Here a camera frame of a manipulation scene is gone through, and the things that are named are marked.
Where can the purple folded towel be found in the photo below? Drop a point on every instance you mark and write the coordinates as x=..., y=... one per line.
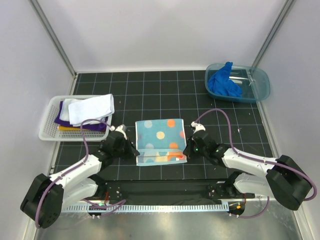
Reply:
x=100, y=127

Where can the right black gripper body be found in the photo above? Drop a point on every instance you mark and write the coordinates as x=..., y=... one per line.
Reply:
x=194, y=151

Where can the aluminium frame post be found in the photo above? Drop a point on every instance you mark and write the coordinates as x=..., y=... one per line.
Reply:
x=280, y=19
x=52, y=35

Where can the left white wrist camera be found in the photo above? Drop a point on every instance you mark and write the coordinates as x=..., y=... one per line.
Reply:
x=121, y=129

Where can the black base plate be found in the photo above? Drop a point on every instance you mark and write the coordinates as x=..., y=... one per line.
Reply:
x=167, y=192

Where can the yellow folded towel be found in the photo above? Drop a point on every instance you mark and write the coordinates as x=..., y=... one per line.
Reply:
x=65, y=128

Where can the left aluminium frame post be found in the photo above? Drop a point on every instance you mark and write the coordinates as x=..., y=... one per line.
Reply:
x=52, y=35

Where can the orange patterned towel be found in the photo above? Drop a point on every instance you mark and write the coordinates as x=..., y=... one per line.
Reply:
x=160, y=142

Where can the white slotted cable duct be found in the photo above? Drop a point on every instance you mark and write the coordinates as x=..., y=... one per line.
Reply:
x=84, y=207

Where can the white towel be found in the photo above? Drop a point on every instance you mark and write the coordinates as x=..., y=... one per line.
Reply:
x=94, y=108

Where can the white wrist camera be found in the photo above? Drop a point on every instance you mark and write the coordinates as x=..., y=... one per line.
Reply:
x=121, y=129
x=196, y=127

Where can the teal plastic bowl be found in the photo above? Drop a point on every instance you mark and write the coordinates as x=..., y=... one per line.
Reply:
x=253, y=82

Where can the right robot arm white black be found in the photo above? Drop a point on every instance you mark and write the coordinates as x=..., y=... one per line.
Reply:
x=280, y=178

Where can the white plastic basket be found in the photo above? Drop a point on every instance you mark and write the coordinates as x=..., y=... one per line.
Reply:
x=49, y=131

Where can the right aluminium frame post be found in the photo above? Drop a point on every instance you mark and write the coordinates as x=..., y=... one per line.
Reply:
x=280, y=19

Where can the light blue bear towel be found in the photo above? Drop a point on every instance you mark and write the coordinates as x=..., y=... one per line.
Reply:
x=64, y=113

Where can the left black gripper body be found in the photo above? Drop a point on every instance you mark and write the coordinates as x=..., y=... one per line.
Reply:
x=125, y=151

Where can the dark blue towel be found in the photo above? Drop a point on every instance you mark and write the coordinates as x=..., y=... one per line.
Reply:
x=221, y=84

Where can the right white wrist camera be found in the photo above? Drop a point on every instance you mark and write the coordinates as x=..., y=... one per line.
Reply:
x=196, y=127

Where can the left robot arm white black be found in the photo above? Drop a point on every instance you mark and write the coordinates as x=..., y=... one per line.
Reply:
x=47, y=196

